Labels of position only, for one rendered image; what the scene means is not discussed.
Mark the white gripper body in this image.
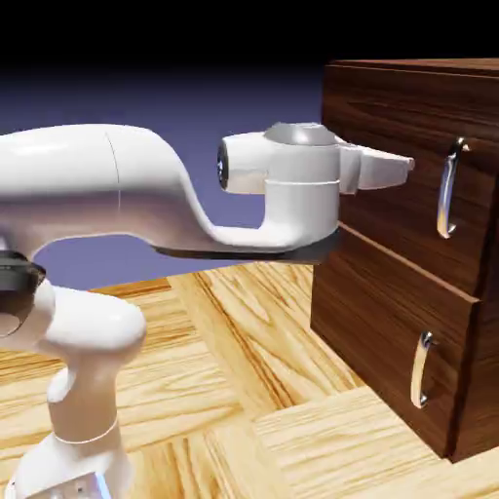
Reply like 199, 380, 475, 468
359, 144, 416, 191

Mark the dark wood cabinet door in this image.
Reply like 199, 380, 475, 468
310, 222, 480, 460
322, 63, 499, 299

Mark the dark wood cabinet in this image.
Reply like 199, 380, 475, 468
310, 58, 499, 464

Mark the curved silver door handle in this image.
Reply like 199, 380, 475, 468
436, 136, 471, 240
409, 330, 435, 409

